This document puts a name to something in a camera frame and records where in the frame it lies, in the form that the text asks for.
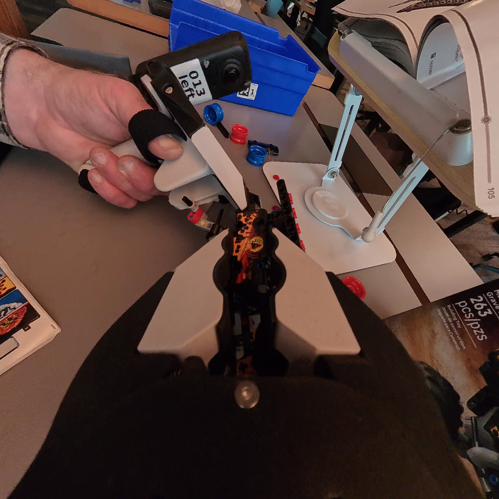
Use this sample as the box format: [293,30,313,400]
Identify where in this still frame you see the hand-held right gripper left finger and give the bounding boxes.
[137,230,231,365]

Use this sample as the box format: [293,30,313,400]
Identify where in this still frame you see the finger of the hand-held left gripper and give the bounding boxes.
[192,128,250,213]

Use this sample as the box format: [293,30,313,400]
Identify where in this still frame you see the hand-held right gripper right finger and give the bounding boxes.
[273,228,361,365]

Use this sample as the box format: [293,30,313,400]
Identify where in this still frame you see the brick-built toy truck model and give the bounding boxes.
[187,180,306,377]

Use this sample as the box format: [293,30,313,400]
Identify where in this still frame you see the person's left forearm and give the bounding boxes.
[0,31,47,149]

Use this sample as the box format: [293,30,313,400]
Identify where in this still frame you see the person's left hand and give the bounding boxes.
[2,51,184,209]

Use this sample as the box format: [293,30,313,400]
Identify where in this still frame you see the white book stand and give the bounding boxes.
[262,17,478,275]

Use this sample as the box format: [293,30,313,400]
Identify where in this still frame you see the grey wedge tool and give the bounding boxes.
[33,37,132,78]

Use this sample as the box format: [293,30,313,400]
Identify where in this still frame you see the blue storage bin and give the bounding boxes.
[168,0,321,117]

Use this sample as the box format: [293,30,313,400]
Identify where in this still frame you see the toy truck set box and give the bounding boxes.
[384,279,499,499]

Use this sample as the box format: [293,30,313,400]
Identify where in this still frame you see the sticker sheet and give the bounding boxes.
[0,255,61,376]

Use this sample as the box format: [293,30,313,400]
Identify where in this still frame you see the instruction booklet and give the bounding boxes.
[331,0,499,219]

